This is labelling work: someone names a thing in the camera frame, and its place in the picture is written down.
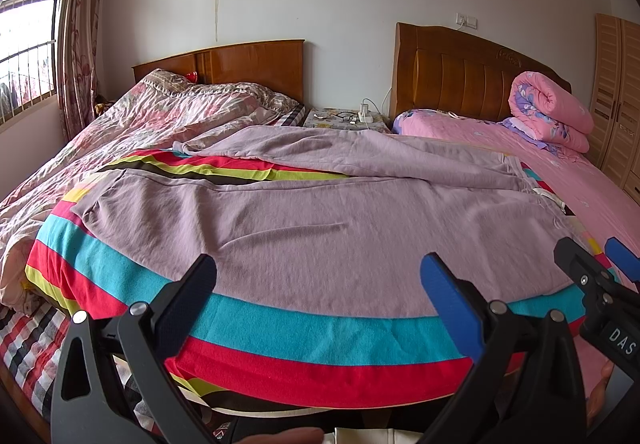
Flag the lilac sweatpants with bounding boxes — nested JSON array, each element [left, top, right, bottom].
[[75, 126, 573, 318]]

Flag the person's right hand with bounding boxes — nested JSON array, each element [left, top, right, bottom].
[[586, 360, 614, 426]]

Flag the person's left hand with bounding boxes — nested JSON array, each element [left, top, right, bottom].
[[238, 428, 324, 444]]

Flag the pink bed sheet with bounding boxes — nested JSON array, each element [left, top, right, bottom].
[[375, 117, 639, 398]]

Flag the plaid checked bed sheet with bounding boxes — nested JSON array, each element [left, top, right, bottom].
[[0, 300, 151, 430]]

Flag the beige louvered wardrobe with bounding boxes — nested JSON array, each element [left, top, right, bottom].
[[587, 14, 640, 200]]

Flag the rainbow striped blanket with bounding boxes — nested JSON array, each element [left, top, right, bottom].
[[26, 148, 597, 408]]

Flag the rolled pink floral quilt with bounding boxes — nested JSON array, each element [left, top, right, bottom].
[[508, 71, 594, 154]]

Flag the lilac floral pillow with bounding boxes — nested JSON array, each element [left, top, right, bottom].
[[392, 109, 450, 138]]

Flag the right wooden headboard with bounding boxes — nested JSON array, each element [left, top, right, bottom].
[[390, 22, 572, 121]]

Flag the wooden headboard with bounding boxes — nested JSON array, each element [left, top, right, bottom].
[[390, 22, 572, 121], [132, 39, 305, 103]]

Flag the white power strip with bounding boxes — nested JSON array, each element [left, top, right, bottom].
[[358, 103, 373, 124]]

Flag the floral covered nightstand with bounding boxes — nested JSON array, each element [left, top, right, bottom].
[[303, 108, 390, 133]]

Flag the red object at headboard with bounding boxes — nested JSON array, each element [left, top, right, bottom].
[[186, 71, 198, 83]]

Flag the left wooden headboard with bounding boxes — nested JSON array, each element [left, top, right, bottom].
[[132, 39, 305, 103]]

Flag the floral pink curtain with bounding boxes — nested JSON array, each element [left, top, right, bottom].
[[56, 0, 101, 140]]

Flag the barred window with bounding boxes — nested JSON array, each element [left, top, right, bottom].
[[0, 0, 61, 123]]

